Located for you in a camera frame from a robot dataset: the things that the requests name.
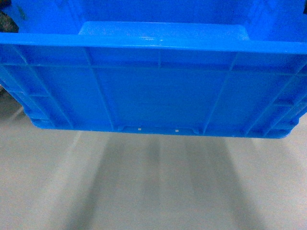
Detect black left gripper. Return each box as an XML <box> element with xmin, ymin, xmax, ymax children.
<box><xmin>0</xmin><ymin>11</ymin><xmax>19</xmax><ymax>33</ymax></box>

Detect large blue plastic crate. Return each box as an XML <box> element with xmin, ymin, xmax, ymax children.
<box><xmin>0</xmin><ymin>0</ymin><xmax>307</xmax><ymax>138</ymax></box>

